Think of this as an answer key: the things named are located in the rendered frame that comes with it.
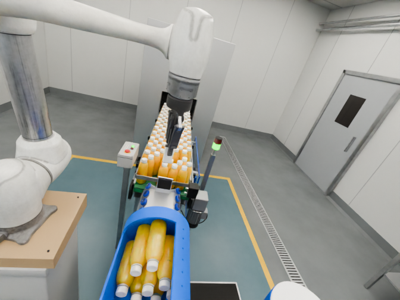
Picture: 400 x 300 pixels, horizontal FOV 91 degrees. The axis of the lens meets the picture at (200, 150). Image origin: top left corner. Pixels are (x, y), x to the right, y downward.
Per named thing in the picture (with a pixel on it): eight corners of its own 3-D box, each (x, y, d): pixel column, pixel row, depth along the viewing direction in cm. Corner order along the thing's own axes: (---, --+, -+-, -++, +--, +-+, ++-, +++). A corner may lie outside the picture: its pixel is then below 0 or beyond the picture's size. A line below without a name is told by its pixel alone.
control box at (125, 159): (116, 166, 136) (117, 153, 131) (124, 152, 153) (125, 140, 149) (131, 169, 137) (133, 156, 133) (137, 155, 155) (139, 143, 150)
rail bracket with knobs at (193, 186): (183, 198, 140) (186, 187, 135) (183, 191, 146) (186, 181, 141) (196, 200, 141) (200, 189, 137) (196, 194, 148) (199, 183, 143)
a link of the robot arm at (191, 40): (205, 83, 51) (202, 75, 63) (223, 13, 44) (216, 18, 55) (163, 72, 49) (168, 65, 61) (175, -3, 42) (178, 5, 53)
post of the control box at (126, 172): (115, 249, 187) (124, 161, 143) (116, 245, 191) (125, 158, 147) (119, 249, 188) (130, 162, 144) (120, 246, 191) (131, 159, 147)
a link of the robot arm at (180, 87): (172, 75, 49) (168, 98, 52) (205, 82, 53) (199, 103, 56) (166, 68, 57) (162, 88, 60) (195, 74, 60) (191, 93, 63)
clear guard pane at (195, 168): (185, 219, 182) (199, 177, 160) (186, 171, 251) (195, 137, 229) (186, 219, 182) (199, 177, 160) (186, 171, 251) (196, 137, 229)
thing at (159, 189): (155, 193, 133) (158, 178, 128) (155, 190, 135) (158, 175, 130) (169, 195, 135) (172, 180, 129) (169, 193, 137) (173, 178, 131)
